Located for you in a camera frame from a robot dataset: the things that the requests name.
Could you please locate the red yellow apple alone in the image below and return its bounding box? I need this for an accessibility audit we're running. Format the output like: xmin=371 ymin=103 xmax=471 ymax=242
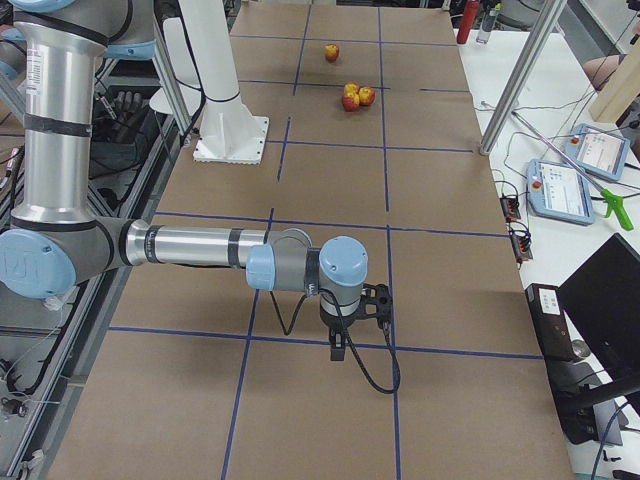
xmin=324 ymin=43 xmax=340 ymax=63

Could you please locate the lower black orange connector box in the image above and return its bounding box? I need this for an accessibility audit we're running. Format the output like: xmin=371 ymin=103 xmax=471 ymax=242
xmin=509 ymin=230 xmax=533 ymax=265

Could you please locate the black orange connector box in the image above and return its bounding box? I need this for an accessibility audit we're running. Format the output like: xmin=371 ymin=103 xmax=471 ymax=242
xmin=499 ymin=195 xmax=521 ymax=222
xmin=509 ymin=230 xmax=533 ymax=265

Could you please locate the upper black orange connector box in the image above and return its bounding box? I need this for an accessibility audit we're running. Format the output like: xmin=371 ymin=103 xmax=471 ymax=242
xmin=499 ymin=195 xmax=521 ymax=222

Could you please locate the black computer box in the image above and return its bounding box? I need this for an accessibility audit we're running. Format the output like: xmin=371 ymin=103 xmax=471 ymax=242
xmin=525 ymin=283 xmax=623 ymax=446

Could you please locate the red yellow apple front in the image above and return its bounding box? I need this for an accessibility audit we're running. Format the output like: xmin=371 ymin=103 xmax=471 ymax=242
xmin=341 ymin=91 xmax=360 ymax=112

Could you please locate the red yellow apple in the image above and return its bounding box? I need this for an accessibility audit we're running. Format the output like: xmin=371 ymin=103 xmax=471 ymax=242
xmin=358 ymin=86 xmax=376 ymax=107
xmin=341 ymin=91 xmax=360 ymax=112
xmin=343 ymin=81 xmax=360 ymax=95

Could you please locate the red yellow apple left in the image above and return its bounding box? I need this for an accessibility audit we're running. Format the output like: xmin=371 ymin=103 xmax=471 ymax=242
xmin=358 ymin=86 xmax=376 ymax=107

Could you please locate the red yellow apple back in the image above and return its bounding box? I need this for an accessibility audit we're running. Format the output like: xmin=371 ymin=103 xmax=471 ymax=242
xmin=343 ymin=81 xmax=360 ymax=95

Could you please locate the black monitor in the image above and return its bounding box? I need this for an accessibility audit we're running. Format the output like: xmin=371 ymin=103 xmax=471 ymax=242
xmin=559 ymin=233 xmax=640 ymax=379

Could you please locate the near teach pendant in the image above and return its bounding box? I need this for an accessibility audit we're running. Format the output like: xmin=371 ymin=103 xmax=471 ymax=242
xmin=527 ymin=159 xmax=595 ymax=225

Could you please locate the teach pendant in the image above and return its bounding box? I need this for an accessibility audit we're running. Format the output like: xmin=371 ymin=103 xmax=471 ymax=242
xmin=527 ymin=159 xmax=595 ymax=225
xmin=565 ymin=123 xmax=630 ymax=182

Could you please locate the far teach pendant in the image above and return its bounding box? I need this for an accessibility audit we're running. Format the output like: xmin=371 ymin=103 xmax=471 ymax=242
xmin=565 ymin=123 xmax=630 ymax=182

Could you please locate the white robot column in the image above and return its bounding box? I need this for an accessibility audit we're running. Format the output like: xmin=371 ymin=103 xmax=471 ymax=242
xmin=179 ymin=0 xmax=240 ymax=103

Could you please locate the clear water bottle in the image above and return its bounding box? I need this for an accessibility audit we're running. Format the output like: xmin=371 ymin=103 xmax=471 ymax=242
xmin=476 ymin=0 xmax=502 ymax=44

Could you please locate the wooden beam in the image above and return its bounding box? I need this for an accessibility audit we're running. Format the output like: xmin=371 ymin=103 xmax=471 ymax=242
xmin=585 ymin=31 xmax=639 ymax=123

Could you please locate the black braided camera cable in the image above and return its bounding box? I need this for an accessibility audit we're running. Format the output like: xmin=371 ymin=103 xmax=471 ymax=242
xmin=269 ymin=287 xmax=402 ymax=395

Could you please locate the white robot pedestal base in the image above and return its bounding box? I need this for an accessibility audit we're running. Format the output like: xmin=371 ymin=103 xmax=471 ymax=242
xmin=193 ymin=99 xmax=269 ymax=164

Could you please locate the green handled reacher stick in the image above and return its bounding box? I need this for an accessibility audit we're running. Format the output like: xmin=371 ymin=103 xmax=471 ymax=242
xmin=511 ymin=110 xmax=634 ymax=231

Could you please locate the aluminium frame post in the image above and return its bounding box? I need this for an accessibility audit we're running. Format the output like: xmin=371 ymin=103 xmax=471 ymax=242
xmin=479 ymin=0 xmax=567 ymax=156

